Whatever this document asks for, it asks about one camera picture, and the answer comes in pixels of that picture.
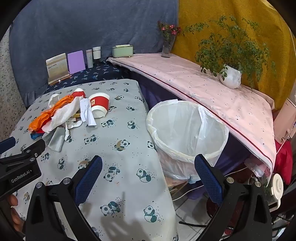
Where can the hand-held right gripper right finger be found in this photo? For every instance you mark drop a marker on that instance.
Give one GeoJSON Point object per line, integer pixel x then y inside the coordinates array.
{"type": "Point", "coordinates": [208, 180]}

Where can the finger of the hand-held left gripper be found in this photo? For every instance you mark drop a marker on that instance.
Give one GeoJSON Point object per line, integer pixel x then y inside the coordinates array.
{"type": "Point", "coordinates": [30, 150]}
{"type": "Point", "coordinates": [7, 142]}

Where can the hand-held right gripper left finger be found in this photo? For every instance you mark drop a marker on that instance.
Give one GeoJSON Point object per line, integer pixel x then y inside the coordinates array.
{"type": "Point", "coordinates": [89, 180]}

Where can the orange plastic bag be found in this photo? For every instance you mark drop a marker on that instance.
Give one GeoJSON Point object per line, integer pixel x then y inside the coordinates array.
{"type": "Point", "coordinates": [38, 121]}

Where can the white bin with plastic liner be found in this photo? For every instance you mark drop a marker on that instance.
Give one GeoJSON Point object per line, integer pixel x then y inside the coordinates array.
{"type": "Point", "coordinates": [185, 120]}

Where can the person's left hand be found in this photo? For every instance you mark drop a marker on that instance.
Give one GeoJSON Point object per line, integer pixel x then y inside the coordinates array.
{"type": "Point", "coordinates": [11, 208]}

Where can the blue measuring tape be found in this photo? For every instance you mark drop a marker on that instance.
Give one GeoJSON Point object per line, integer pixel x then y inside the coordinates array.
{"type": "Point", "coordinates": [34, 136]}

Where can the grey cloth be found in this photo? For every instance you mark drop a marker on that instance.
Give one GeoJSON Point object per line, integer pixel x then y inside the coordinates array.
{"type": "Point", "coordinates": [56, 139]}

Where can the white paper towel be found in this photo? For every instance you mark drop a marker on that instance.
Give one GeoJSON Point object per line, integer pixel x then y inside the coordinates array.
{"type": "Point", "coordinates": [62, 113]}

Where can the white crumpled tissue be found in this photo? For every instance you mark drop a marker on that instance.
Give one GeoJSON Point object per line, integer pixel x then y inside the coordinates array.
{"type": "Point", "coordinates": [53, 99]}

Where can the white paper slip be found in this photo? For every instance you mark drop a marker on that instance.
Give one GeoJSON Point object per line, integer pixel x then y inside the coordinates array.
{"type": "Point", "coordinates": [86, 113]}

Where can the grey panda printed tablecloth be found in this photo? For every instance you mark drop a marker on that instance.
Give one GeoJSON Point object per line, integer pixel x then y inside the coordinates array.
{"type": "Point", "coordinates": [120, 120]}

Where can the white round appliance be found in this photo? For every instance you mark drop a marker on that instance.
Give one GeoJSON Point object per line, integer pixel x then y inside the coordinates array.
{"type": "Point", "coordinates": [276, 185]}

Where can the red cloth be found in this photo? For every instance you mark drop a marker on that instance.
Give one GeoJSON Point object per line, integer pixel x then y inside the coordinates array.
{"type": "Point", "coordinates": [283, 160]}

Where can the red paper cup with label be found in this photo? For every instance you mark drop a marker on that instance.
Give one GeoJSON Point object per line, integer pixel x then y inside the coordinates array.
{"type": "Point", "coordinates": [98, 102]}

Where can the beige box on wooden stand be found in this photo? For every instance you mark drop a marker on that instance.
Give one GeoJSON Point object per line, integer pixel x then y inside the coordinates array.
{"type": "Point", "coordinates": [56, 67]}

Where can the pink box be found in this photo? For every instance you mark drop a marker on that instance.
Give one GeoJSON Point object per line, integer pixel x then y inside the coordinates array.
{"type": "Point", "coordinates": [284, 120]}

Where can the purple card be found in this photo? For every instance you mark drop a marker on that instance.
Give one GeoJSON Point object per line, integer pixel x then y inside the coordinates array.
{"type": "Point", "coordinates": [76, 62]}

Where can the navy floral cloth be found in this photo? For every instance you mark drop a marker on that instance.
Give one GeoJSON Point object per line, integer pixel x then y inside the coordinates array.
{"type": "Point", "coordinates": [97, 74]}

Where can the green plant in white pot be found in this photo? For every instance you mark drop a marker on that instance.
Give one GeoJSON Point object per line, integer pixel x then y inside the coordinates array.
{"type": "Point", "coordinates": [231, 77]}

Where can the pink tablecloth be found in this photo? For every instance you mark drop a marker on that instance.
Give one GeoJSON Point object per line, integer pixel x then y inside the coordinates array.
{"type": "Point", "coordinates": [185, 76]}

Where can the white jar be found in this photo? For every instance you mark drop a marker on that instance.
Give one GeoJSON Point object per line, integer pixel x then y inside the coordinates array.
{"type": "Point", "coordinates": [96, 54]}

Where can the green tissue box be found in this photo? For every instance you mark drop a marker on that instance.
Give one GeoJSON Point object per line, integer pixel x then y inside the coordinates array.
{"type": "Point", "coordinates": [122, 51]}

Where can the glass vase with red flowers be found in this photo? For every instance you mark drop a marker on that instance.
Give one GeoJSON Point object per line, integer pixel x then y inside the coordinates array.
{"type": "Point", "coordinates": [166, 49]}

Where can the blue hanging blanket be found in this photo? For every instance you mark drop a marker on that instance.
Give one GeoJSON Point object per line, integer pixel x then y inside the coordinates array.
{"type": "Point", "coordinates": [92, 27]}

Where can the yellow hanging blanket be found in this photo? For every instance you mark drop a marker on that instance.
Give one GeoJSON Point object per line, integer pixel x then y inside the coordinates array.
{"type": "Point", "coordinates": [266, 34]}

